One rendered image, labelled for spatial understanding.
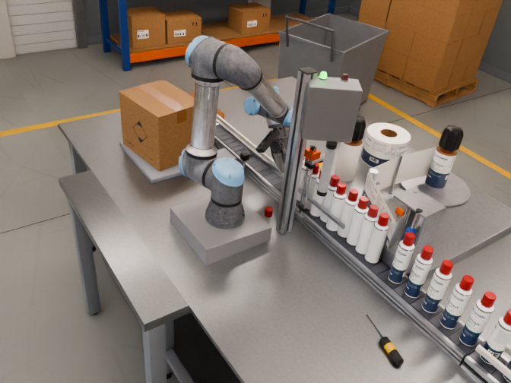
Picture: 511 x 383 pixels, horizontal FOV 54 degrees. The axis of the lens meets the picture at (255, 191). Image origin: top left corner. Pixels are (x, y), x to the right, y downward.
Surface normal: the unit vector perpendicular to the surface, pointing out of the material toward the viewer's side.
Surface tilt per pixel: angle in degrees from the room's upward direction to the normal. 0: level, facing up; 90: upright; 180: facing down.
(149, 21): 90
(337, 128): 90
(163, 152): 90
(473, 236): 0
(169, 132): 90
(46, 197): 0
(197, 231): 3
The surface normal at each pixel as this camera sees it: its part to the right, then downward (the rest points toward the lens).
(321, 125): 0.00, 0.58
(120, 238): 0.08, -0.81
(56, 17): 0.55, 0.52
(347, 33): -0.60, 0.37
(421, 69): -0.77, 0.32
